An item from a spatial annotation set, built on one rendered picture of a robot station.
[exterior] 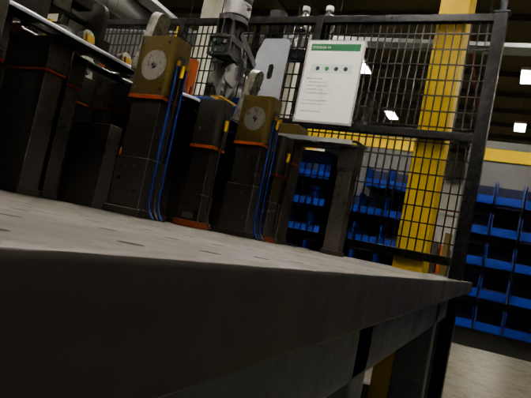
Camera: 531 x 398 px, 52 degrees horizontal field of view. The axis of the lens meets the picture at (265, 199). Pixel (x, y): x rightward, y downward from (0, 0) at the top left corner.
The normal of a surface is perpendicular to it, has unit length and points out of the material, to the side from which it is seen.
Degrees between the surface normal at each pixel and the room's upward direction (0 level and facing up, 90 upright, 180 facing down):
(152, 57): 90
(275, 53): 90
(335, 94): 90
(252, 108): 90
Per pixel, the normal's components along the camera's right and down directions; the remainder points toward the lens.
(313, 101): -0.45, -0.15
